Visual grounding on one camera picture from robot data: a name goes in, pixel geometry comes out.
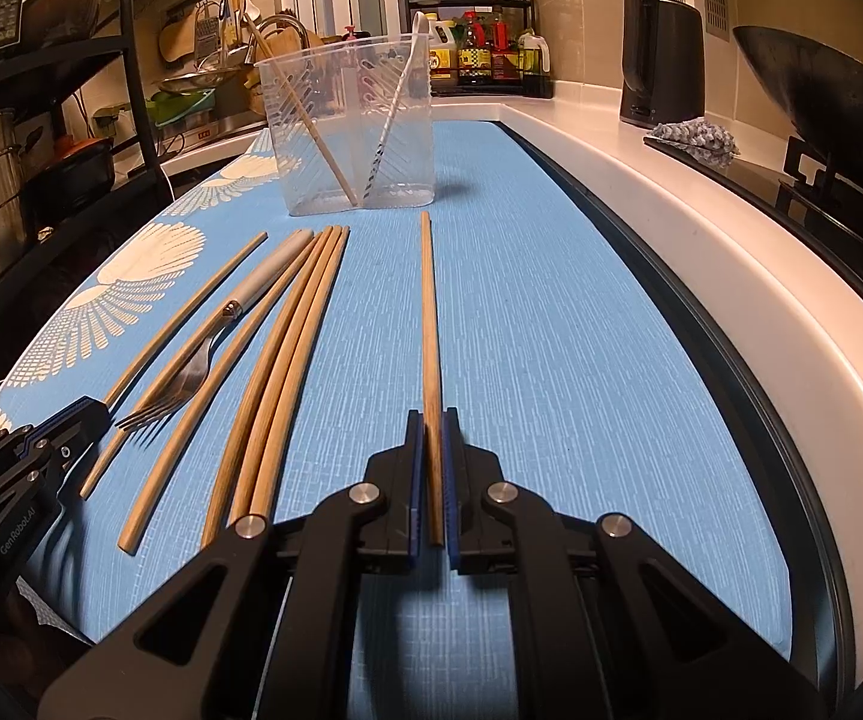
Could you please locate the glass oil dispenser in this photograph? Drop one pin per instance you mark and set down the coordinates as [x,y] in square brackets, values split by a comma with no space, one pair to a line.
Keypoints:
[535,56]

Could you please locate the black pot orange lid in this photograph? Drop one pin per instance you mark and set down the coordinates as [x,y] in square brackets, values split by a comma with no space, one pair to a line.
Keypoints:
[75,172]

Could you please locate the blue patterned table mat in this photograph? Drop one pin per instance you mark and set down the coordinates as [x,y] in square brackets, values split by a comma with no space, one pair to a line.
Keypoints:
[551,390]

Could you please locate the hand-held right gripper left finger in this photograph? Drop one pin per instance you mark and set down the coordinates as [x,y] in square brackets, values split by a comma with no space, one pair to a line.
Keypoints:
[417,495]

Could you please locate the wooden cutting board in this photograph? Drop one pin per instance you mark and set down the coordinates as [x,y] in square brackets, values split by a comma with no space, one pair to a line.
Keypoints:
[175,41]

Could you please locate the yellow label oil jug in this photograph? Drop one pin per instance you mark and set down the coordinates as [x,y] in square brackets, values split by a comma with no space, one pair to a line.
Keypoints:
[442,52]

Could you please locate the blue white dish cloth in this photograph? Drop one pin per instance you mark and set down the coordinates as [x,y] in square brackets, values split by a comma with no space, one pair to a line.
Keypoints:
[693,139]

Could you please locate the metal strainer bowl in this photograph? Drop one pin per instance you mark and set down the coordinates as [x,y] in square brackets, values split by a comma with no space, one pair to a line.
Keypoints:
[191,80]

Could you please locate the dark pan on shelf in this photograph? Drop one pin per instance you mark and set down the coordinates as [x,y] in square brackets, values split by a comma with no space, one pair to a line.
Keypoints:
[64,7]

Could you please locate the red label sauce bottle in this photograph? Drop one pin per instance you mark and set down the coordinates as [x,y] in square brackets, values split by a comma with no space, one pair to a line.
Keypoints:
[506,49]

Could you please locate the black glass cooktop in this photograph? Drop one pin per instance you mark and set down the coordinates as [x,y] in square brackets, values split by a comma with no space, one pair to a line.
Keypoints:
[836,240]

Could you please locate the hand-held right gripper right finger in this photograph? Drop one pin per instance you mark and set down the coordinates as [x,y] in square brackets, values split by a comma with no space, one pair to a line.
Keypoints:
[452,495]

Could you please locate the metal grater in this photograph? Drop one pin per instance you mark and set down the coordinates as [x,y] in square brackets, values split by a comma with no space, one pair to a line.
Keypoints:
[208,34]

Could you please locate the dark soy sauce bottle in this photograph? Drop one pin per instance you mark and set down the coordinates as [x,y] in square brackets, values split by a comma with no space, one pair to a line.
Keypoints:
[475,49]

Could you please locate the wooden chopstick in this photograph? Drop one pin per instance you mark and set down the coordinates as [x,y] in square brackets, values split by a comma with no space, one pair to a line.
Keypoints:
[185,317]
[283,427]
[112,457]
[265,427]
[304,115]
[227,480]
[430,360]
[150,514]

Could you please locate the black storage shelf rack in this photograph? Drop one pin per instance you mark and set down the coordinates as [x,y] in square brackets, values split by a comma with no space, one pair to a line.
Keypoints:
[139,90]

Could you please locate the white ladle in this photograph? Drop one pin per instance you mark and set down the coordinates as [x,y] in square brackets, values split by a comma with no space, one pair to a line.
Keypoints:
[249,7]

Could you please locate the clear plastic utensil container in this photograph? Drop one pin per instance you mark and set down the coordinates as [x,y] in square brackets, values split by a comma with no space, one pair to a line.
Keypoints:
[401,165]

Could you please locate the black electric kettle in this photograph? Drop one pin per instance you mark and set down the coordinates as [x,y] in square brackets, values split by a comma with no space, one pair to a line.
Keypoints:
[663,60]

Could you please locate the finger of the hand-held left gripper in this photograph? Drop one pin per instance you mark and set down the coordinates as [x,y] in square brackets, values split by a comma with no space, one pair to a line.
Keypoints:
[60,461]
[75,418]

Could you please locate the white patterned chopstick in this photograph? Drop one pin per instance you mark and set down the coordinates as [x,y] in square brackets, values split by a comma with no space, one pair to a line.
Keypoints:
[393,109]

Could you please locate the black spice rack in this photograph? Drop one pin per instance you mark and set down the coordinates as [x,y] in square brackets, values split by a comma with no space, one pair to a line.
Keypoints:
[529,86]

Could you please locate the black wok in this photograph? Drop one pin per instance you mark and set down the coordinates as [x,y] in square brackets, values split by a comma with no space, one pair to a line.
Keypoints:
[828,90]

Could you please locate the pink dish soap bottle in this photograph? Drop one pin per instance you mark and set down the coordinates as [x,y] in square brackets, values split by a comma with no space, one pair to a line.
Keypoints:
[350,34]

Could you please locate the chrome kitchen faucet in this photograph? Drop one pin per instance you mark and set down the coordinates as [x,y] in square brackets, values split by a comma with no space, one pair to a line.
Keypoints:
[281,21]

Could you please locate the green plastic basin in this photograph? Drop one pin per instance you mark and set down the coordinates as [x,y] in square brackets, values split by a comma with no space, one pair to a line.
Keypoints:
[180,109]

